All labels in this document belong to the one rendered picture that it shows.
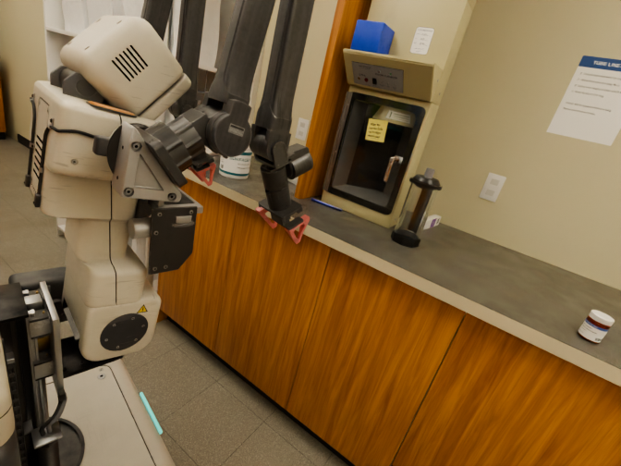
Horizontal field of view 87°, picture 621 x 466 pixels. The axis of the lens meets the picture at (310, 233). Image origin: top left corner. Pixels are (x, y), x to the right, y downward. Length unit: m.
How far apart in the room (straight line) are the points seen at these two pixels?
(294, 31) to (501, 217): 1.24
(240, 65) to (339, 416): 1.22
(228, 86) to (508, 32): 1.30
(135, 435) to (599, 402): 1.27
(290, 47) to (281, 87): 0.07
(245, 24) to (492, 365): 1.01
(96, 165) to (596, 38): 1.62
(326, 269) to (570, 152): 1.05
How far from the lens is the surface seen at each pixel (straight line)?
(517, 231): 1.68
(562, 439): 1.20
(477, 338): 1.07
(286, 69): 0.71
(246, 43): 0.65
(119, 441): 1.29
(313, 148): 1.35
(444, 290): 1.00
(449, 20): 1.31
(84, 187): 0.76
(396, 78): 1.23
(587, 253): 1.71
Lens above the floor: 1.33
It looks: 22 degrees down
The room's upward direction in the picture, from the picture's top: 14 degrees clockwise
